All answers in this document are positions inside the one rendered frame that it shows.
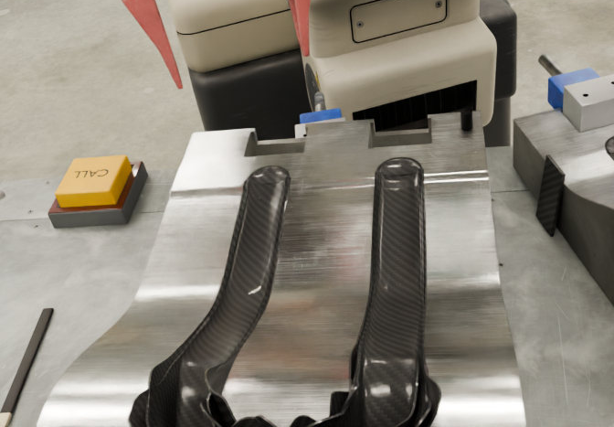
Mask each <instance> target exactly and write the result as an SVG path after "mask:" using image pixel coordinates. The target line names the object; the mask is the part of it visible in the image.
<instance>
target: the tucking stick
mask: <svg viewBox="0 0 614 427"><path fill-rule="evenodd" d="M53 311H54V309H53V308H44V309H43V310H42V312H41V315H40V317H39V319H38V321H37V325H36V327H35V330H34V332H33V334H32V337H31V338H30V341H29V343H28V345H27V348H26V352H25V354H24V356H23V358H22V360H21V363H20V365H19V368H18V370H17V372H16V375H15V378H14V380H13V382H12V385H11V387H10V390H9V391H8V393H7V396H6V398H5V402H4V404H3V407H2V409H1V411H0V427H7V426H8V423H9V422H10V419H11V417H12V414H13V411H14V409H15V406H16V403H17V401H18V398H19V396H20V393H21V391H22V389H23V387H24V384H25V382H26V378H27V375H28V373H29V370H30V369H31V366H32V364H33V361H34V359H35V356H36V354H37V351H38V348H39V346H40V343H41V341H42V338H43V336H44V334H45V332H46V329H47V327H48V323H49V320H50V318H51V316H52V314H53Z"/></svg>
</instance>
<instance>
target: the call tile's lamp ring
mask: <svg viewBox="0 0 614 427"><path fill-rule="evenodd" d="M142 162H143V161H134V162H130V164H131V165H134V167H133V169H132V172H131V174H130V176H129V178H128V180H127V183H126V185H125V187H124V189H123V191H122V194H121V196H120V198H119V201H118V203H117V204H115V205H100V206H85V207H70V208H58V201H57V198H56V199H55V200H54V202H53V204H52V206H51V208H50V209H49V211H48V213H64V212H80V211H95V210H111V209H122V207H123V204H124V202H125V200H126V198H127V196H128V194H129V192H130V189H131V187H132V184H133V181H134V179H135V178H136V176H137V173H138V171H139V169H140V167H141V164H142Z"/></svg>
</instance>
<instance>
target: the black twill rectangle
mask: <svg viewBox="0 0 614 427"><path fill-rule="evenodd" d="M565 176H566V174H565V173H564V172H563V171H562V169H561V168H560V167H559V166H558V164H557V163H556V162H555V160H554V159H553V158H552V157H551V155H546V158H545V167H544V173H543V178H542V184H541V189H540V195H539V200H538V205H537V211H536V216H537V218H538V219H539V221H540V222H541V224H542V225H543V226H544V228H545V230H546V231H547V233H548V234H549V235H550V237H554V234H555V228H556V220H557V215H558V210H559V205H560V200H561V196H562V191H563V186H564V181H565Z"/></svg>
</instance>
